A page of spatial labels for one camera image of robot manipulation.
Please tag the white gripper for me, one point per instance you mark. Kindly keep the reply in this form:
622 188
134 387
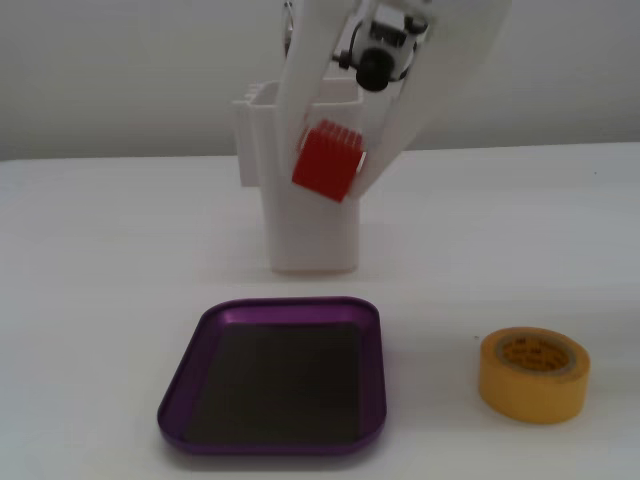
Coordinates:
303 80

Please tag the red cube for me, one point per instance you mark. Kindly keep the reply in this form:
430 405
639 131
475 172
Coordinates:
325 165

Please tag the white plastic box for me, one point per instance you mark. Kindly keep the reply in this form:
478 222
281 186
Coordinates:
310 235

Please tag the clear black ballpoint pen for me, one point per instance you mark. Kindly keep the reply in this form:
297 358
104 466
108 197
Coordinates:
287 25

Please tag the purple metal tray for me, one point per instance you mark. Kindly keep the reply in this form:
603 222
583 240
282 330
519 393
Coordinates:
285 380

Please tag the yellow tape roll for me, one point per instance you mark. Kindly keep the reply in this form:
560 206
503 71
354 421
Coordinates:
530 395

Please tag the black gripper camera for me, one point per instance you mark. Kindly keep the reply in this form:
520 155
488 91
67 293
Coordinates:
375 70

